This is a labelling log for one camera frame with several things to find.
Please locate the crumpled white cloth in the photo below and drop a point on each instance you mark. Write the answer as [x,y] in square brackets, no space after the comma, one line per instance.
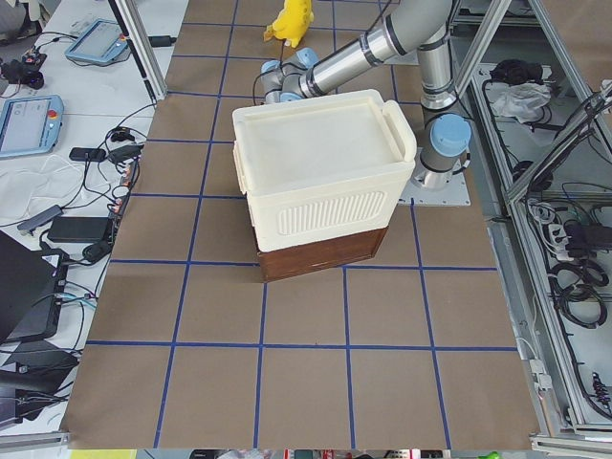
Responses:
[524,102]

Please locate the blue teach pendant near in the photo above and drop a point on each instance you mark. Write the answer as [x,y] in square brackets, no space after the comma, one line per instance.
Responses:
[30,126]

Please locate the dark brown wooden drawer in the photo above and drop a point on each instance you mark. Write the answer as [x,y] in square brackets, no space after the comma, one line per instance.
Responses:
[321,255]

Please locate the blue teach pendant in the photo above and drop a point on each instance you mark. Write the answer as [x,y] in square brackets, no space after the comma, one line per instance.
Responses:
[30,126]
[101,44]

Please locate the yellow plush dinosaur toy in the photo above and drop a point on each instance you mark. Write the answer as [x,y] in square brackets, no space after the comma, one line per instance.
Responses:
[291,23]

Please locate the black laptop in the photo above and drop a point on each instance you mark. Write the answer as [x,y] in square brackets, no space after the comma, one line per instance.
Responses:
[30,284]

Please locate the blue teach pendant far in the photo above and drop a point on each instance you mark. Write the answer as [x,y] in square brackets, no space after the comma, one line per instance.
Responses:
[101,44]

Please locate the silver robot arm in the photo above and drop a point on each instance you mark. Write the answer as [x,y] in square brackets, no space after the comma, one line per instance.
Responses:
[422,27]

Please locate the black power adapter brick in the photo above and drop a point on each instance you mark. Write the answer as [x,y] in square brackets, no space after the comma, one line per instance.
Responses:
[78,229]

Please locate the cream plastic storage box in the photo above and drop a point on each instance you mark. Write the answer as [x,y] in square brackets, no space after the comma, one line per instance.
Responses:
[322,168]

